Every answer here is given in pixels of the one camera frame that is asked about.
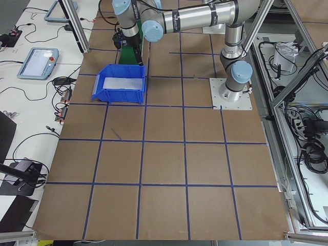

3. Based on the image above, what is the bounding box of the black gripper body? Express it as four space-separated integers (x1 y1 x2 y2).
112 28 141 50

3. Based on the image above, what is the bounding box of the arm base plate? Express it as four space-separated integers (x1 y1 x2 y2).
210 78 253 111

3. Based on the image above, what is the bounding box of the teach pendant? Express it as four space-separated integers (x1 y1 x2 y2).
17 47 59 80
44 1 68 23

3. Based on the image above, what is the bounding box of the far teach pendant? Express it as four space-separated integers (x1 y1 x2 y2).
44 1 68 23

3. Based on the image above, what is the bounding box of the white foam pad left bin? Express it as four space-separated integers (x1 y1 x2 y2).
103 77 144 90

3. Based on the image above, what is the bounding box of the green conveyor belt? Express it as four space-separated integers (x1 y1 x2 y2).
118 20 144 65

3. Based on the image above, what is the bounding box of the left blue plastic bin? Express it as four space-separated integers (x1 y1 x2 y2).
91 64 146 104

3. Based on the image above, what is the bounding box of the aluminium frame post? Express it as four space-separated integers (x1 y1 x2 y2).
59 0 90 54

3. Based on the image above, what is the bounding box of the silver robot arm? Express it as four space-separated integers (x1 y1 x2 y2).
112 0 260 102

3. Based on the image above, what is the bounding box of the near teach pendant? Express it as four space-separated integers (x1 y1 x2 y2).
17 47 59 80

